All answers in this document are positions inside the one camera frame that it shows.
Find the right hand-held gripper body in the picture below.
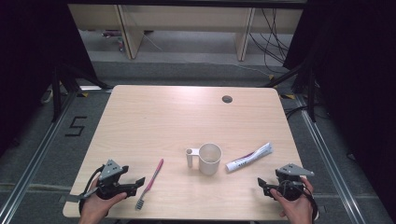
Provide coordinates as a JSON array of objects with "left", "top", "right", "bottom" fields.
[{"left": 269, "top": 163, "right": 315, "bottom": 202}]

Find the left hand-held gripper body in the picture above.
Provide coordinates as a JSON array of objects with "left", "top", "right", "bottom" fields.
[{"left": 78, "top": 159, "right": 138, "bottom": 201}]

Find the pink toothbrush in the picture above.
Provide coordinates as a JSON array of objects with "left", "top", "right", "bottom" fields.
[{"left": 134, "top": 158, "right": 165, "bottom": 211}]

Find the white toothpaste tube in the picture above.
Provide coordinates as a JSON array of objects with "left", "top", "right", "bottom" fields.
[{"left": 224, "top": 141, "right": 275, "bottom": 174}]

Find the white cup with side holder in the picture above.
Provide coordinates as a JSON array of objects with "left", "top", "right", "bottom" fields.
[{"left": 185, "top": 142, "right": 223, "bottom": 176}]

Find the person's right hand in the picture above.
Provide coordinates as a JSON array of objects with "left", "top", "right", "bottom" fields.
[{"left": 269, "top": 176, "right": 315, "bottom": 224}]

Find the person's left hand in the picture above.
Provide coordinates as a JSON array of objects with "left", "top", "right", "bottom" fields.
[{"left": 78, "top": 176, "right": 128, "bottom": 224}]

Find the black metal stand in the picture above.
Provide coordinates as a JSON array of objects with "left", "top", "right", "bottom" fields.
[
  {"left": 50, "top": 63, "right": 114, "bottom": 123},
  {"left": 262, "top": 60, "right": 319, "bottom": 123}
]

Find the white power strip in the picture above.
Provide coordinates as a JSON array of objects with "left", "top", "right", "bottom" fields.
[{"left": 39, "top": 88, "right": 55, "bottom": 105}]

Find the black curtain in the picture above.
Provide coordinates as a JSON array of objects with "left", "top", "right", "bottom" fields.
[
  {"left": 0, "top": 0, "right": 98, "bottom": 158},
  {"left": 282, "top": 0, "right": 396, "bottom": 217}
]

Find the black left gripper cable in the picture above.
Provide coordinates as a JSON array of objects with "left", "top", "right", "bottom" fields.
[{"left": 78, "top": 165, "right": 110, "bottom": 217}]

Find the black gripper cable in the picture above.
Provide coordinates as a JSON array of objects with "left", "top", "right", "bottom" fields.
[
  {"left": 305, "top": 186, "right": 319, "bottom": 220},
  {"left": 78, "top": 165, "right": 110, "bottom": 217}
]

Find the aluminium floor rail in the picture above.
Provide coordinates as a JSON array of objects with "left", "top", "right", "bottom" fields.
[
  {"left": 0, "top": 91, "right": 78, "bottom": 224},
  {"left": 294, "top": 93, "right": 366, "bottom": 224}
]

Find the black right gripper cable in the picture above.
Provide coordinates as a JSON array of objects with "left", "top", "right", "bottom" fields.
[{"left": 305, "top": 186, "right": 319, "bottom": 220}]

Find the black floor cable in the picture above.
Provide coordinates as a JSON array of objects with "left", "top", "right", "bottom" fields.
[{"left": 284, "top": 105, "right": 310, "bottom": 121}]

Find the thin white floor cable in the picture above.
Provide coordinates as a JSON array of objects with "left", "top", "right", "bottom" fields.
[{"left": 233, "top": 63, "right": 273, "bottom": 77}]

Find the bundle of hanging black cables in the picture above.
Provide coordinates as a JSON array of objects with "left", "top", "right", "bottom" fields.
[{"left": 248, "top": 7, "right": 291, "bottom": 75}]

